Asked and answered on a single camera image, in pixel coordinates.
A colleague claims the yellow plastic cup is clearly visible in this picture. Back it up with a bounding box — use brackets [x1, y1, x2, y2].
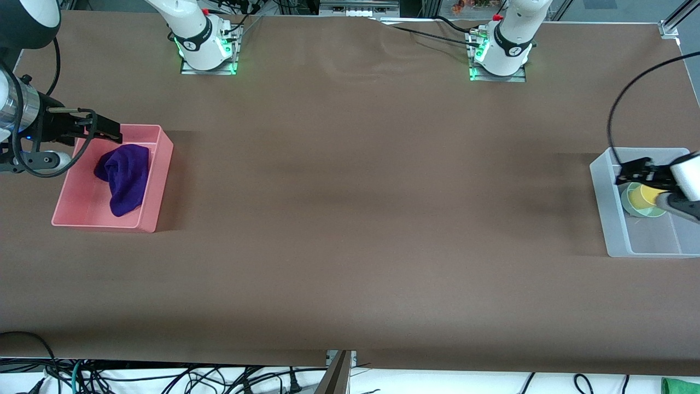
[627, 183, 665, 213]

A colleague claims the green fabric object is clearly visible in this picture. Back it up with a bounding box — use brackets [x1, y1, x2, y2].
[661, 377, 700, 394]

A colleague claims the white power strip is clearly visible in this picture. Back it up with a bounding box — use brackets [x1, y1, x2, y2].
[320, 0, 400, 17]

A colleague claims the pink plastic bin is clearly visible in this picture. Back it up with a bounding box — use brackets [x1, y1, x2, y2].
[51, 124, 174, 234]

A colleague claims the aluminium frame profile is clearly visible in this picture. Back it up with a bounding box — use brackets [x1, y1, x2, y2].
[659, 0, 700, 39]

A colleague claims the black floor cable tangle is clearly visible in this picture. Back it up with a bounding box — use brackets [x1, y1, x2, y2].
[82, 364, 329, 394]

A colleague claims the clear plastic bin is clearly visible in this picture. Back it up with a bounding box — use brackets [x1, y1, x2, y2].
[590, 147, 700, 258]

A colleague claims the black cable across table cover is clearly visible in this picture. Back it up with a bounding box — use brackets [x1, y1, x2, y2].
[372, 15, 487, 48]

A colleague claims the black looped floor cable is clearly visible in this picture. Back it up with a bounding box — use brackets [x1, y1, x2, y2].
[0, 331, 61, 394]

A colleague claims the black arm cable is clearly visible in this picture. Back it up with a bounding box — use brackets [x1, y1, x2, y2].
[10, 37, 97, 179]
[606, 51, 700, 166]

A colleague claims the teal floor cable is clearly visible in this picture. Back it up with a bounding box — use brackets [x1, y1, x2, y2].
[69, 360, 86, 394]

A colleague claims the green ceramic bowl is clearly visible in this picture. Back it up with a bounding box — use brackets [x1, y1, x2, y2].
[621, 182, 669, 218]

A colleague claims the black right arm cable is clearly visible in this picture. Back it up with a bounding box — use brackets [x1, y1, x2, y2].
[10, 37, 97, 179]

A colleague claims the purple cloth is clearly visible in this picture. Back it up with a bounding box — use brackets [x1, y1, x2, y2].
[94, 144, 150, 217]

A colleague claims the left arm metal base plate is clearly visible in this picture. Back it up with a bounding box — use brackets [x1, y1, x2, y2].
[468, 30, 527, 83]

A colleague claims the metal table leg bar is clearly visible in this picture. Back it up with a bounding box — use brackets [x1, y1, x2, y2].
[314, 350, 357, 394]

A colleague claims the brown table cover sheet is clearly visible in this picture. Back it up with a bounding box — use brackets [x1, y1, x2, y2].
[0, 10, 700, 378]

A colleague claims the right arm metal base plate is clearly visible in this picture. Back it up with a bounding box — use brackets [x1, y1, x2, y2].
[180, 25, 242, 76]

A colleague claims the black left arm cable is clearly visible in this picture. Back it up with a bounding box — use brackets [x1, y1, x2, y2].
[606, 51, 700, 166]

